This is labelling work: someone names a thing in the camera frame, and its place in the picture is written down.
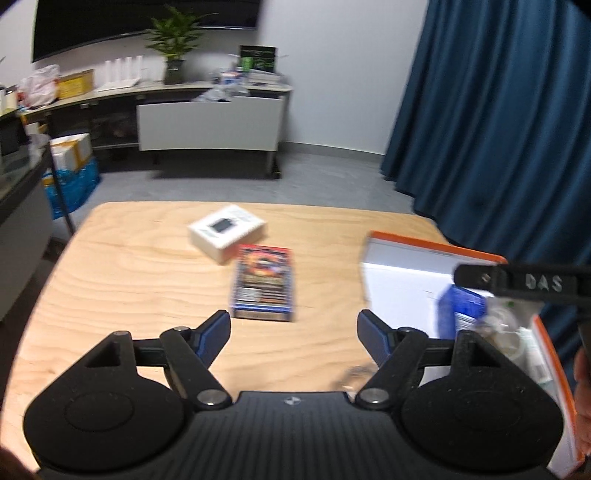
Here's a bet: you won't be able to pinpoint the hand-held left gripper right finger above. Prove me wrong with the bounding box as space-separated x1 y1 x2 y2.
356 309 509 411

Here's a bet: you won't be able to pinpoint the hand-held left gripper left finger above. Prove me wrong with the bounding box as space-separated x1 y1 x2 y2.
78 310 234 411

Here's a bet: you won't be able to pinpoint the blue printed box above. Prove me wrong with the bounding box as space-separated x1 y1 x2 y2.
438 284 491 341

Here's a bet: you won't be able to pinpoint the orange and white cardboard box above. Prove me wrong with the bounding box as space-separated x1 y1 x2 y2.
360 231 590 479

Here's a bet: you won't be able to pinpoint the colourful card game box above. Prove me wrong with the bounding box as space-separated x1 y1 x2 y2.
229 244 297 323

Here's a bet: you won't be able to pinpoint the person's right hand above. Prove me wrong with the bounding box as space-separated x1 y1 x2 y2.
573 344 591 417

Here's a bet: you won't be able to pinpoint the white box with phone print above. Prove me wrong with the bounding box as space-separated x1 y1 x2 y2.
188 204 269 265

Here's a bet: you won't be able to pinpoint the dark blue curtain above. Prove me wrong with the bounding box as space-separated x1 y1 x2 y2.
379 0 591 267

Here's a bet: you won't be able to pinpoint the blue plastic bags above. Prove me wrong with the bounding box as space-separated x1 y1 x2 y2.
41 157 102 220

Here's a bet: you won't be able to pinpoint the white cabinet drawer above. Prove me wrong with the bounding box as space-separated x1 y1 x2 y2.
136 96 285 153

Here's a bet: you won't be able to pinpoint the dark curved counter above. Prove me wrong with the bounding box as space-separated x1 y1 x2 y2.
0 111 54 325

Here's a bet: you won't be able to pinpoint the white and yellow carton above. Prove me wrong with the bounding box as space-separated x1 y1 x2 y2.
48 133 93 174

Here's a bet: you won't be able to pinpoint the long tv cabinet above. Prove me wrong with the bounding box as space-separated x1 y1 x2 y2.
21 80 294 179

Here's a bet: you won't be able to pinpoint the potted plant in dark vase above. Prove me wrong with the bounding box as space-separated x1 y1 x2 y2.
144 4 209 86

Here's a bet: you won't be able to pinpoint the white router with antennas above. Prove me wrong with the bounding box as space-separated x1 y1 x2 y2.
95 54 142 91

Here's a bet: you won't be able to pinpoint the black and green box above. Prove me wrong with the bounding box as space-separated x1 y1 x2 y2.
239 45 278 74

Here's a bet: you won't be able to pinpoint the yellow cardboard box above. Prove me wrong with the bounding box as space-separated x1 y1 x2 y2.
56 69 96 99

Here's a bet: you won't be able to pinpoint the white plastic bag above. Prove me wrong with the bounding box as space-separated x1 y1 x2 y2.
20 65 61 108

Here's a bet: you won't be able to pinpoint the large black television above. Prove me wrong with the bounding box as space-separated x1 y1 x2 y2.
31 0 262 64

